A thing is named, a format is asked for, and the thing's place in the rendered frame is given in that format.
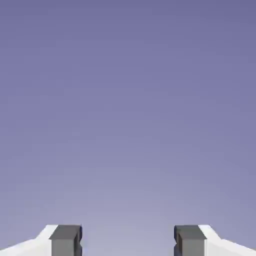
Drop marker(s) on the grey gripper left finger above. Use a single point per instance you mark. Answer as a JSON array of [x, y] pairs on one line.
[[63, 243]]

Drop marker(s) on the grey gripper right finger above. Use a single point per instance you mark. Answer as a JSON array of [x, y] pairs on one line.
[[192, 243]]

